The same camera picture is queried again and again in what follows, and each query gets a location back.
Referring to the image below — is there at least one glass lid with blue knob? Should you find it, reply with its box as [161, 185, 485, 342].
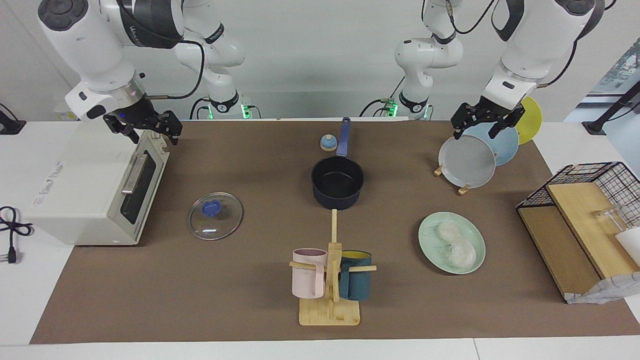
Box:
[187, 192, 244, 241]

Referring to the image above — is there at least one light blue plate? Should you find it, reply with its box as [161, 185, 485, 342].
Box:
[462, 122, 520, 167]

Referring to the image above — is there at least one grey plate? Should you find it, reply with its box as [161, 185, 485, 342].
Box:
[438, 134, 497, 189]

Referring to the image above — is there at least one yellow plate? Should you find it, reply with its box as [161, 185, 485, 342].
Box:
[515, 96, 543, 146]

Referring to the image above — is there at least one wooden plate rack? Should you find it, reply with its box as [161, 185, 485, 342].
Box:
[434, 162, 472, 196]

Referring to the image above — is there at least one mint green plate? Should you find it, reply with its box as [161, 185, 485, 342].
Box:
[418, 211, 487, 275]

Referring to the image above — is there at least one white box behind oven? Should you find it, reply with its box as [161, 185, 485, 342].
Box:
[53, 102, 81, 122]

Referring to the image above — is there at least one white toaster oven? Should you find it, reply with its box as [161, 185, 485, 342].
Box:
[22, 120, 171, 247]

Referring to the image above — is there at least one black angled stand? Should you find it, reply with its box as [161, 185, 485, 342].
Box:
[582, 80, 640, 136]

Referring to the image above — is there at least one dark blue saucepan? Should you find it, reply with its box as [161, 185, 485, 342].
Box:
[310, 117, 365, 211]

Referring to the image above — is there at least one brown wooden shelf board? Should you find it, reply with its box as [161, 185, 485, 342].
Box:
[518, 206, 601, 301]

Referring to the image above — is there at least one clear glass cup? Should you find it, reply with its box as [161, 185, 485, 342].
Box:
[592, 205, 628, 236]

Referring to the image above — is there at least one brown table mat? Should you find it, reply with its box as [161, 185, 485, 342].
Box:
[29, 120, 640, 345]

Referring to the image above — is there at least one white cup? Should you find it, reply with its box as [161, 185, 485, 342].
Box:
[615, 227, 640, 266]

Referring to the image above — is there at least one dark teal mug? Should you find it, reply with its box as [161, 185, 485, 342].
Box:
[338, 250, 373, 301]

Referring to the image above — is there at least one pink mug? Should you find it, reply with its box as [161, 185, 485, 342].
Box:
[292, 248, 328, 300]

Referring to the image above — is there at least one grey patterned cloth bag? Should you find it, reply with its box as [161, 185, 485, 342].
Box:
[566, 272, 640, 305]

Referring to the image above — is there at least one wooden mug tree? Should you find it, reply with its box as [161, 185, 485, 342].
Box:
[289, 209, 377, 327]

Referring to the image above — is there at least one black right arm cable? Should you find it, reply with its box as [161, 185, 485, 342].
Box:
[149, 39, 207, 101]

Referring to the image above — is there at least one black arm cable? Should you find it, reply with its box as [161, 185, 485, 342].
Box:
[536, 0, 618, 90]
[149, 39, 207, 101]

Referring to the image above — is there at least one black wire basket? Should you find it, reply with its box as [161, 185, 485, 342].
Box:
[516, 161, 640, 228]

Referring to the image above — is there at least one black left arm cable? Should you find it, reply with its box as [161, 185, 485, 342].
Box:
[536, 0, 618, 90]

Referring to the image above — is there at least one black clamp mount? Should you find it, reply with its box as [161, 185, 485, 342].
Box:
[0, 103, 27, 136]

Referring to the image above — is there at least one wire and wood rack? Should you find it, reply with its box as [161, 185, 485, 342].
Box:
[546, 182, 640, 280]

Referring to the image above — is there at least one black power cable with plug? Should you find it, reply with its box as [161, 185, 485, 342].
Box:
[0, 206, 34, 265]

